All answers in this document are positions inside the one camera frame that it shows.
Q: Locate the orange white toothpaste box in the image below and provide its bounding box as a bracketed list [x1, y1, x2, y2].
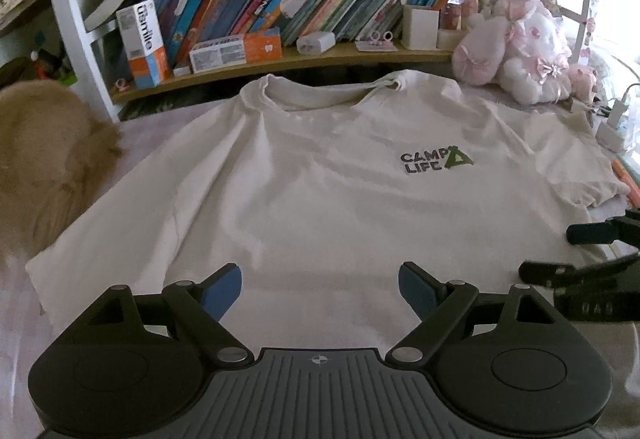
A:
[189, 28, 283, 74]

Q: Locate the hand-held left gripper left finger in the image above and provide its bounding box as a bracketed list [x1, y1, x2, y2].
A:
[75, 263, 253, 365]

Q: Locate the white bookshelf with wooden boards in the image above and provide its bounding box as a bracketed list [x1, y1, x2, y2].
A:
[39, 0, 598, 122]

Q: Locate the pink cartoon printed mat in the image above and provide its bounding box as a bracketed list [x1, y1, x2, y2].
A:
[0, 79, 640, 439]

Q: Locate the small white container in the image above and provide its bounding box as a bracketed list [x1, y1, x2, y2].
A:
[436, 29, 468, 50]

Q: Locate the small white rounded box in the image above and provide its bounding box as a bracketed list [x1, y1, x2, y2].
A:
[296, 31, 337, 55]

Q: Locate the salmon pink stick bundle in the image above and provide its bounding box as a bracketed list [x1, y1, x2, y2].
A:
[611, 158, 640, 205]

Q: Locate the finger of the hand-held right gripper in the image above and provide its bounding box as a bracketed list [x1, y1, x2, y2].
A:
[518, 251, 640, 290]
[566, 206, 640, 247]

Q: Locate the white orange toothbrush box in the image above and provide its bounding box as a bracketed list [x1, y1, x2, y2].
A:
[116, 0, 170, 89]

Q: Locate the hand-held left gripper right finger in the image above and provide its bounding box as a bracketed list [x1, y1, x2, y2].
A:
[385, 261, 566, 365]

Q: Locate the white pen holder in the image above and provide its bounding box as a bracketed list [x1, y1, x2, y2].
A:
[401, 4, 441, 49]

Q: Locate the pink white plush bunny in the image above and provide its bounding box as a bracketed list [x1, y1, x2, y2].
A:
[451, 0, 598, 105]

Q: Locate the white t-shirt with green logo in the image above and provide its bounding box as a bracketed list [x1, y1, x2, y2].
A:
[25, 72, 632, 351]

